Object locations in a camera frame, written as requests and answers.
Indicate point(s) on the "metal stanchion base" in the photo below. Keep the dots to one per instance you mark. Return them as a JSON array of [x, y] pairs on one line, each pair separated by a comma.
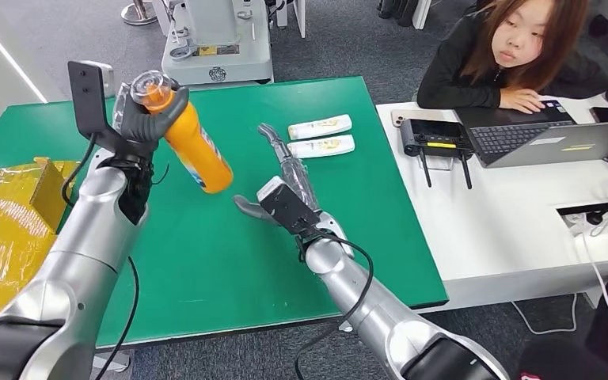
[[137, 15]]

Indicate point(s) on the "beige smartphone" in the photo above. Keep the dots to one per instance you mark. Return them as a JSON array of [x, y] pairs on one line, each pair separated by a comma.
[[411, 115]]

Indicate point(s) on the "white tube bottle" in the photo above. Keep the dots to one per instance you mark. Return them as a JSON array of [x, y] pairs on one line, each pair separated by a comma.
[[321, 147], [318, 127]]

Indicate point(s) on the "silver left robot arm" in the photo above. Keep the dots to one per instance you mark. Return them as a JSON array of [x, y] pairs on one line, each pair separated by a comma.
[[83, 251]]

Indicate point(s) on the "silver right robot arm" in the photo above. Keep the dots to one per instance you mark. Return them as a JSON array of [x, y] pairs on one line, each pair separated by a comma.
[[377, 314]]

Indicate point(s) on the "white machine base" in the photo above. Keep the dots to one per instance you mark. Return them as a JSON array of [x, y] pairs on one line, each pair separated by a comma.
[[219, 56]]

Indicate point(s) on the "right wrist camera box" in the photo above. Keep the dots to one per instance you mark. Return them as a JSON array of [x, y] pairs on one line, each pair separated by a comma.
[[288, 210]]

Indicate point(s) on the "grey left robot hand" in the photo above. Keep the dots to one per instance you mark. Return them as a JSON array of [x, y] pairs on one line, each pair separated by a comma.
[[144, 126]]

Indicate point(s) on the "black remote controller with antennas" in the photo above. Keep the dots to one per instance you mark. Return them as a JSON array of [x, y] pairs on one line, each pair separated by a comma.
[[433, 136]]

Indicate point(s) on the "black smartphone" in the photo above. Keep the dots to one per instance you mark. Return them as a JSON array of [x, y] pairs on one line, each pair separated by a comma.
[[605, 115]]

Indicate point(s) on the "white furniture panel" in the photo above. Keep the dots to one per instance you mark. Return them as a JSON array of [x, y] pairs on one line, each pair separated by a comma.
[[421, 13]]

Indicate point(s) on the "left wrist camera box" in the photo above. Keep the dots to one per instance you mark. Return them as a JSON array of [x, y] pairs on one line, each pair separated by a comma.
[[88, 97]]

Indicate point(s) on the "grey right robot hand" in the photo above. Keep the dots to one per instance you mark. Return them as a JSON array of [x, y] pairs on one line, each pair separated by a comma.
[[296, 175]]

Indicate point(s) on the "yellow taped cardboard box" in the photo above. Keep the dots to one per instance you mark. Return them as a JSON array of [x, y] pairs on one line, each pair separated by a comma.
[[0, 225]]

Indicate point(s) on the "grey laptop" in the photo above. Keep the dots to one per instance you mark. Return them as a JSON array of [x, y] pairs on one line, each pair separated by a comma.
[[571, 144]]

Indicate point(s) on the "orange bottle with clear cap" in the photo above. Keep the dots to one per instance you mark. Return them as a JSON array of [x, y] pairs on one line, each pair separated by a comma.
[[194, 149]]

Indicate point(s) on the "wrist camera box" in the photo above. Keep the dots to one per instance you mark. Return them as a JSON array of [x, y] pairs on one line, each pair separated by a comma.
[[288, 210], [88, 97]]

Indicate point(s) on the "person's hand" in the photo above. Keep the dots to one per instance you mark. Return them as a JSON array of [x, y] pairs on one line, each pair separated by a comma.
[[523, 99]]

